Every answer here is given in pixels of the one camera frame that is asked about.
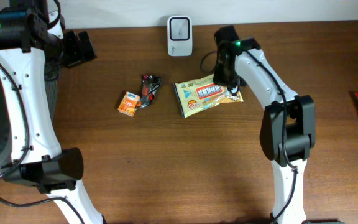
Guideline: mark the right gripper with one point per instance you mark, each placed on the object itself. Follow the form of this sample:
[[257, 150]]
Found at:
[[226, 78]]

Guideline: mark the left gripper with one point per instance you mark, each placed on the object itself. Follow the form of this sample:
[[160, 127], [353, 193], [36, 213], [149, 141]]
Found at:
[[79, 48]]

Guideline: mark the cream chocolate chip bag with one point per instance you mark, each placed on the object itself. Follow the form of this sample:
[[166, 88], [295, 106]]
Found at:
[[197, 95]]

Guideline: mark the black orange snack packet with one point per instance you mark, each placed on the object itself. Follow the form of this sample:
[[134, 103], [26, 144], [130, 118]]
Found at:
[[150, 85]]

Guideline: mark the small orange box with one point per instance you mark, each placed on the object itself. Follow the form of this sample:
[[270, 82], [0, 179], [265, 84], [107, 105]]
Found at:
[[128, 104]]

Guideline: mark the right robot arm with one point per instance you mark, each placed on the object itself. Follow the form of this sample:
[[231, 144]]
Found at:
[[288, 130]]

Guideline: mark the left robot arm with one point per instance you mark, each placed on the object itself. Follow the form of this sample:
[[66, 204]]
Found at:
[[34, 47]]

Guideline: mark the white barcode scanner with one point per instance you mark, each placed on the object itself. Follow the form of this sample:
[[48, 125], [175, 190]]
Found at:
[[179, 36]]

